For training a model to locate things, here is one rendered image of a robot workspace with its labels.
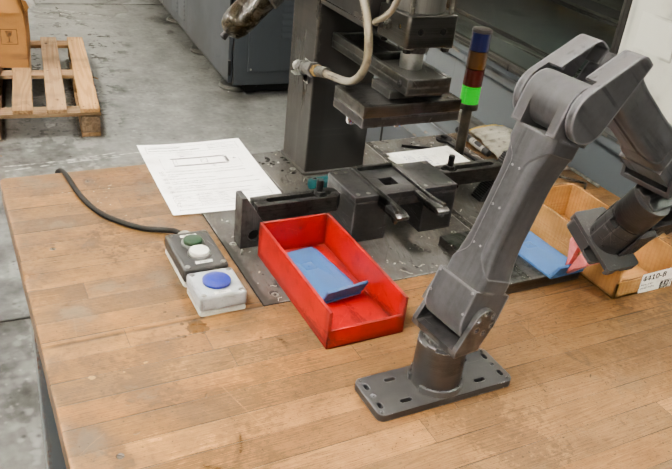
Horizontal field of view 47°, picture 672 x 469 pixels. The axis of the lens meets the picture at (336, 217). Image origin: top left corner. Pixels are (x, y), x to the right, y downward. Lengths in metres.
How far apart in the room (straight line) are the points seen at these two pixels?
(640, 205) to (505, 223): 0.28
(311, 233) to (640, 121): 0.53
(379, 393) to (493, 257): 0.22
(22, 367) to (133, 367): 1.47
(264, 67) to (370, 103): 3.30
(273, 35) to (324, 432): 3.66
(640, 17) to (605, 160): 0.31
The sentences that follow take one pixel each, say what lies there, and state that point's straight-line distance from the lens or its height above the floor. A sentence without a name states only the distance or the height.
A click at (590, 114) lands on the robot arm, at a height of 1.27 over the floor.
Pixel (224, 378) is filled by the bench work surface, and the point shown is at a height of 0.90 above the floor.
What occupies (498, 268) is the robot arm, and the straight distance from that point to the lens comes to 0.90.
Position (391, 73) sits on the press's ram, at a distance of 1.22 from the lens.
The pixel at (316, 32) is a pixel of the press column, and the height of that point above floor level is 1.18.
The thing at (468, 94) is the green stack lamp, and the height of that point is 1.07.
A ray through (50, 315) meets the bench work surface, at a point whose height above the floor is 0.90.
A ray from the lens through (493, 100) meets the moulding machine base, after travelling 2.09.
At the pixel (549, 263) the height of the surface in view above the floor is 0.92.
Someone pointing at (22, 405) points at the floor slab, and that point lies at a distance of 2.33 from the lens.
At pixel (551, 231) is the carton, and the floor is 0.94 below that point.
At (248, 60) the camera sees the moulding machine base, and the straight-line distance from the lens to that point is 4.42.
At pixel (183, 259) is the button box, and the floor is 0.93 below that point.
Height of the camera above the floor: 1.53
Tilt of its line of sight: 28 degrees down
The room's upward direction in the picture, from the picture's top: 7 degrees clockwise
